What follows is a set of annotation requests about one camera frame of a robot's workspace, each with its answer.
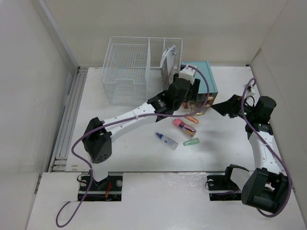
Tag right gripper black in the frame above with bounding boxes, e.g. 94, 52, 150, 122
211, 94, 256, 121

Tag grey setup guide booklet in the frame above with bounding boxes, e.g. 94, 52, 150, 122
160, 60, 175, 91

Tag teal orange drawer box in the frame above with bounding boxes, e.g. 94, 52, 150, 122
181, 61, 218, 116

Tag orange translucent capsule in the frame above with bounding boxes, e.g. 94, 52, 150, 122
185, 116, 199, 124

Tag pink cap clear tube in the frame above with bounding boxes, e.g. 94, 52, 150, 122
173, 119, 197, 138

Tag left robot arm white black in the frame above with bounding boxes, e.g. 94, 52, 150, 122
82, 74, 201, 190

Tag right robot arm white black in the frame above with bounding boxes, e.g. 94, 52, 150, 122
212, 94, 289, 216

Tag green translucent capsule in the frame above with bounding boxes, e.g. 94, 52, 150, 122
183, 138, 200, 146

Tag blue cap spray bottle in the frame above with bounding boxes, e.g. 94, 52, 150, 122
155, 132, 178, 150

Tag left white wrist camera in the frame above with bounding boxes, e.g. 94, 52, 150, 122
178, 66, 196, 85

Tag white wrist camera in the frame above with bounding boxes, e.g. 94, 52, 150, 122
244, 84, 255, 97
178, 66, 196, 85

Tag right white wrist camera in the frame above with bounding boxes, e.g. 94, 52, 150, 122
244, 84, 255, 97

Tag white wire desk organizer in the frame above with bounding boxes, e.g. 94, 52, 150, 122
102, 36, 182, 106

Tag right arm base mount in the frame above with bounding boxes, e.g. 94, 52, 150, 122
205, 164, 249, 201

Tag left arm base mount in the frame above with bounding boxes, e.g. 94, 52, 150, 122
77, 172, 123, 202

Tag aluminium rail frame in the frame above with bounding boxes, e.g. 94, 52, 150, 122
46, 66, 88, 173

